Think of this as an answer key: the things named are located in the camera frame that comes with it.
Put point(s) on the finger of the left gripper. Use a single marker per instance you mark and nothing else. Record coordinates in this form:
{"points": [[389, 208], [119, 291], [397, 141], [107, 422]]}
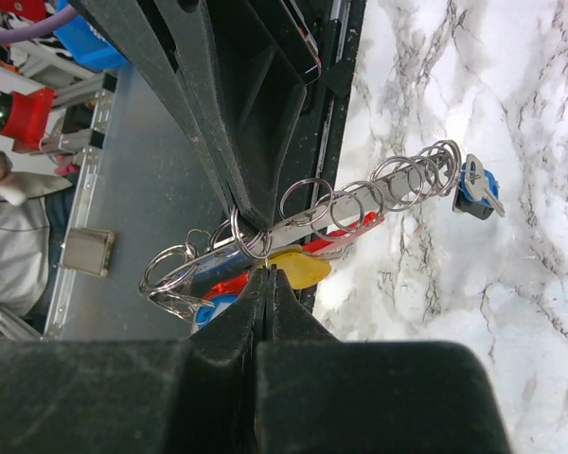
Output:
{"points": [[138, 31], [243, 68]]}

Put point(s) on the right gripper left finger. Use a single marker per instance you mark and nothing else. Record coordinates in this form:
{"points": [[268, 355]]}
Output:
{"points": [[142, 396]]}

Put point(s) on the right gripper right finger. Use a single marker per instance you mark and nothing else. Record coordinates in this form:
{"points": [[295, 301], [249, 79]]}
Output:
{"points": [[317, 394]]}

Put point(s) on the yellow tagged key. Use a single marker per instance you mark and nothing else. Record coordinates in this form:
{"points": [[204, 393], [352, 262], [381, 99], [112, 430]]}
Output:
{"points": [[302, 270]]}

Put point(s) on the red keyring with keys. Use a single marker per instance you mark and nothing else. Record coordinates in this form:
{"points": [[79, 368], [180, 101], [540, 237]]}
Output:
{"points": [[176, 278]]}

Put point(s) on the blue plastic bin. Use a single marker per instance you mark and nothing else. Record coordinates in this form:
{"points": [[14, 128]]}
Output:
{"points": [[88, 47]]}

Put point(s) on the red plastic part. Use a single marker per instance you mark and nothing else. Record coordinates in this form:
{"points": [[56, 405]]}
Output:
{"points": [[27, 116]]}

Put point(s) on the small grey metal box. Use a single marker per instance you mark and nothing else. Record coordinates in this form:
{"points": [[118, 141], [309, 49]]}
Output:
{"points": [[88, 251]]}

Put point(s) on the person in white shirt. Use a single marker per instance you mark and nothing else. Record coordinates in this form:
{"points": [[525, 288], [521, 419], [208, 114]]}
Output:
{"points": [[34, 215]]}

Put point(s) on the black key fob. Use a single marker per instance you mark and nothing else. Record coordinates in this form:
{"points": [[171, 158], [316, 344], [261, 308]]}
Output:
{"points": [[462, 205]]}

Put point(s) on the blue key tag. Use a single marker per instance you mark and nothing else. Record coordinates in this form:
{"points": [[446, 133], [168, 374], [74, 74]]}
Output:
{"points": [[479, 186]]}

